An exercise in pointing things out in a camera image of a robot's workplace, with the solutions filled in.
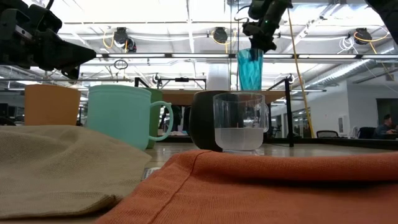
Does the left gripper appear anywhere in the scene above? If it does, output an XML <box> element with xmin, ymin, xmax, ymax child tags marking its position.
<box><xmin>0</xmin><ymin>0</ymin><xmax>97</xmax><ymax>80</ymax></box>

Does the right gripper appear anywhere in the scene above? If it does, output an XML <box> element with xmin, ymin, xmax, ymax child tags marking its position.
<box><xmin>242</xmin><ymin>0</ymin><xmax>294</xmax><ymax>62</ymax></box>

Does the teal faceted plastic tumbler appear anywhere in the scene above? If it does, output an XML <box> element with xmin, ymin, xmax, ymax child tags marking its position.
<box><xmin>236</xmin><ymin>48</ymin><xmax>264</xmax><ymax>91</ymax></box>

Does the orange plastic cup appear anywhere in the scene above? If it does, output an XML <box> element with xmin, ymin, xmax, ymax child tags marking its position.
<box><xmin>24</xmin><ymin>83</ymin><xmax>82</xmax><ymax>126</ymax></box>

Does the light blue mug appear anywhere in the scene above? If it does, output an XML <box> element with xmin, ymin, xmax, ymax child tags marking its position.
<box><xmin>86</xmin><ymin>84</ymin><xmax>174</xmax><ymax>151</ymax></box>

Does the clear plastic mug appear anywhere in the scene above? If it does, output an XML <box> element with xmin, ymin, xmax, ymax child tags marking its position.
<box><xmin>213</xmin><ymin>92</ymin><xmax>270</xmax><ymax>154</ymax></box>

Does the black mug with yellow inside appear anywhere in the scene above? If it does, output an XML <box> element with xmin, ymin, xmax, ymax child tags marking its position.
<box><xmin>188</xmin><ymin>90</ymin><xmax>246</xmax><ymax>152</ymax></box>

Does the wooden shelf with black legs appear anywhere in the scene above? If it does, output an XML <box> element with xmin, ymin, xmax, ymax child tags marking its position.
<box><xmin>133</xmin><ymin>77</ymin><xmax>295</xmax><ymax>147</ymax></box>

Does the overhead light bar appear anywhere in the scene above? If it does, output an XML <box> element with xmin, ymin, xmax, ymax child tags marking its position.
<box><xmin>95</xmin><ymin>52</ymin><xmax>398</xmax><ymax>60</ymax></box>

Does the beige cloth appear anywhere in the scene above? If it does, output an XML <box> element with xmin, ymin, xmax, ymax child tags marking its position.
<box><xmin>0</xmin><ymin>125</ymin><xmax>153</xmax><ymax>220</ymax></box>

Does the person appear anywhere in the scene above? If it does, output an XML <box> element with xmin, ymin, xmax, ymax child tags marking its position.
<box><xmin>374</xmin><ymin>114</ymin><xmax>398</xmax><ymax>139</ymax></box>
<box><xmin>160</xmin><ymin>105</ymin><xmax>192</xmax><ymax>134</ymax></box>

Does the black office chair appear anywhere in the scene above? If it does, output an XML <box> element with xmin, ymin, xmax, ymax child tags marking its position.
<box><xmin>357</xmin><ymin>126</ymin><xmax>376</xmax><ymax>139</ymax></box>
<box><xmin>316</xmin><ymin>129</ymin><xmax>340</xmax><ymax>139</ymax></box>

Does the white fabric tag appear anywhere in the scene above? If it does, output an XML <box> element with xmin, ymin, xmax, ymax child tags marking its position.
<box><xmin>142</xmin><ymin>167</ymin><xmax>161</xmax><ymax>180</ymax></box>

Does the orange cloth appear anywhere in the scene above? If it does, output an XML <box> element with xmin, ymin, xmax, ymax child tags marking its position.
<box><xmin>95</xmin><ymin>149</ymin><xmax>398</xmax><ymax>224</ymax></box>

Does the black ceiling cable reel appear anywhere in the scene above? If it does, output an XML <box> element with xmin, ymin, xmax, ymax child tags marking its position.
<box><xmin>112</xmin><ymin>27</ymin><xmax>137</xmax><ymax>53</ymax></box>
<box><xmin>354</xmin><ymin>27</ymin><xmax>373</xmax><ymax>44</ymax></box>
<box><xmin>212</xmin><ymin>27</ymin><xmax>229</xmax><ymax>44</ymax></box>

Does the yellow hanging cable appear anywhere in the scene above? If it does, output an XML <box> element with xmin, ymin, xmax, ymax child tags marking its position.
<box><xmin>285</xmin><ymin>7</ymin><xmax>315</xmax><ymax>139</ymax></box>

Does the hanging black cable ring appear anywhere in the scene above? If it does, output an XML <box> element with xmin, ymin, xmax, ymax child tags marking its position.
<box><xmin>113</xmin><ymin>58</ymin><xmax>129</xmax><ymax>71</ymax></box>

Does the black metal table frame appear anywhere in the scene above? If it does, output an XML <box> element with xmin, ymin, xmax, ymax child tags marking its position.
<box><xmin>155</xmin><ymin>135</ymin><xmax>398</xmax><ymax>151</ymax></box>

